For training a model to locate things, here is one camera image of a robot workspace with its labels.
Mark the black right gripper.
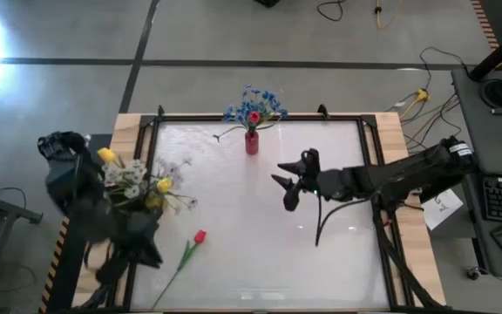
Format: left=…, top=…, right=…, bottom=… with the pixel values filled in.
left=270, top=147, right=344, bottom=213

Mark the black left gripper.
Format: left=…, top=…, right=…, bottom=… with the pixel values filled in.
left=119, top=208, right=164, bottom=269

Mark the red glass vase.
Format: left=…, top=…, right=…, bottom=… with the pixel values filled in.
left=244, top=129, right=261, bottom=156

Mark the white artificial flower bunch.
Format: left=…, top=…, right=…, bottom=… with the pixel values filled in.
left=101, top=157, right=152, bottom=215
left=146, top=155, right=200, bottom=215

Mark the white paper sheet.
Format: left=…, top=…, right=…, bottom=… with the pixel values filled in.
left=422, top=188, right=465, bottom=231

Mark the gray desk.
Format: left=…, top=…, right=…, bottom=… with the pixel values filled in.
left=450, top=65, right=502, bottom=280

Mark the black stand beam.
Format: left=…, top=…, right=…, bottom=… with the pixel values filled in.
left=468, top=19, right=502, bottom=83

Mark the orange black hazard strip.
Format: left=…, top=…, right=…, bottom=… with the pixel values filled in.
left=470, top=0, right=500, bottom=50

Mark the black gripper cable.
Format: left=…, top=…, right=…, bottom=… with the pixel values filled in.
left=315, top=194, right=368, bottom=248

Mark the black hazard-striped base plate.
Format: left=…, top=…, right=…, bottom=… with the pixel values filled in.
left=39, top=133, right=112, bottom=314

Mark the black metal table frame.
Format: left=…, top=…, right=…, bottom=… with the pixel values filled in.
left=119, top=113, right=413, bottom=313

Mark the gray metal table frame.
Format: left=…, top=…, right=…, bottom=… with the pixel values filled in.
left=0, top=174, right=44, bottom=314

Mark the black looped floor cable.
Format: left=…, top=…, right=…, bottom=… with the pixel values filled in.
left=315, top=0, right=344, bottom=23

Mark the long black floor cable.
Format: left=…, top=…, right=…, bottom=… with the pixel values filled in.
left=418, top=45, right=470, bottom=92

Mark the yellow floor cable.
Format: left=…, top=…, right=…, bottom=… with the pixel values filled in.
left=375, top=0, right=399, bottom=30

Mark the black coiled cable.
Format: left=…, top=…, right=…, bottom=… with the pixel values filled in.
left=479, top=76, right=502, bottom=110

